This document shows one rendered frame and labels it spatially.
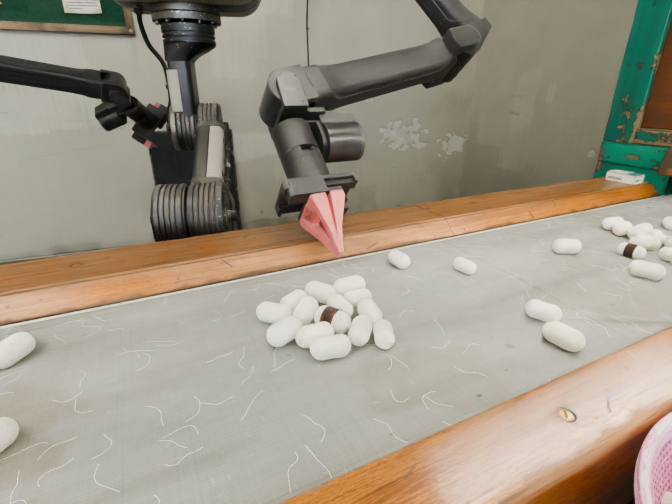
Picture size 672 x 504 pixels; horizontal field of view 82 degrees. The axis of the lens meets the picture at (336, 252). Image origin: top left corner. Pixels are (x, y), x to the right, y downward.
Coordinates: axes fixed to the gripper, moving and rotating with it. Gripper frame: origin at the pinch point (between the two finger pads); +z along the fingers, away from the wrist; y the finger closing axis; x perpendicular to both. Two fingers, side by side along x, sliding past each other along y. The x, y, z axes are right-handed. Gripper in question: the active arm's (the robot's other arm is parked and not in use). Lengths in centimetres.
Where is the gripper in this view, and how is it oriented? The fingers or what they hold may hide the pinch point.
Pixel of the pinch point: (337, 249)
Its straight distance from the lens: 48.8
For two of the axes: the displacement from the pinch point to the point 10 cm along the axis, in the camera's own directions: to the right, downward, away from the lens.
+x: -2.9, 4.7, 8.3
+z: 3.4, 8.6, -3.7
